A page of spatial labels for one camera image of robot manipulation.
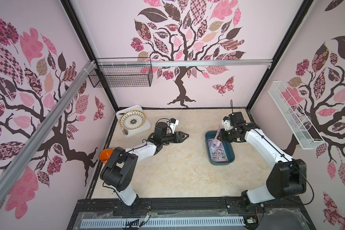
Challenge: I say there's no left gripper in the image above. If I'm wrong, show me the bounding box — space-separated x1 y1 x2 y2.
160 131 188 144

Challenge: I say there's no teal plastic storage box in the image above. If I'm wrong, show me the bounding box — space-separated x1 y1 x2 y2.
205 131 235 165

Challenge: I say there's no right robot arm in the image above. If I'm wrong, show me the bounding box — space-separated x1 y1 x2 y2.
218 112 308 207

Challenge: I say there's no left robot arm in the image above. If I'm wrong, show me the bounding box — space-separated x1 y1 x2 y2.
100 119 189 207

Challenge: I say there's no white square tray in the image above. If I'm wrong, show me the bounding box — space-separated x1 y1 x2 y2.
116 105 151 138

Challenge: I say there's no patterned ceramic plate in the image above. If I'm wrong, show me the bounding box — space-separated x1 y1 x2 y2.
119 110 146 130

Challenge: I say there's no orange mug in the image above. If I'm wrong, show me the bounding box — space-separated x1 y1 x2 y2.
99 148 113 164

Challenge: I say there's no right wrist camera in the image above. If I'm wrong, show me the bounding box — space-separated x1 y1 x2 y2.
221 117 232 131

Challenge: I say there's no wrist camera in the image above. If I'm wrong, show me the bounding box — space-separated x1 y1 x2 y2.
169 118 179 134
221 117 232 131

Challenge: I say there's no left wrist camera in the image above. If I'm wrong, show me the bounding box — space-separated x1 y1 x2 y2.
169 118 179 134

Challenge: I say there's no white wire basket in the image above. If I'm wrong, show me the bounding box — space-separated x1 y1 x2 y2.
268 81 326 150

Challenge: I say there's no aluminium rail back wall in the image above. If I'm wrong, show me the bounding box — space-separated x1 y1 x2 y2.
98 58 273 67

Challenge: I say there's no aluminium rail wall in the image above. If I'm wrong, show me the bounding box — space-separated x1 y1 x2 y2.
0 60 96 204
98 58 273 67

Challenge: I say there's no black wire basket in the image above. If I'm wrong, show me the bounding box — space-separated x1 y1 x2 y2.
88 57 153 88

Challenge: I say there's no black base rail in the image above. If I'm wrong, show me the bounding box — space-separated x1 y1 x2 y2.
67 196 315 230

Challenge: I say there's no white slotted cable duct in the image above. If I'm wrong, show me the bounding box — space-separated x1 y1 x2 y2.
80 217 245 230

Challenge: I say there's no aluminium rail left wall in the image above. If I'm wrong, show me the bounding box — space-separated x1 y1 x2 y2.
0 60 96 204

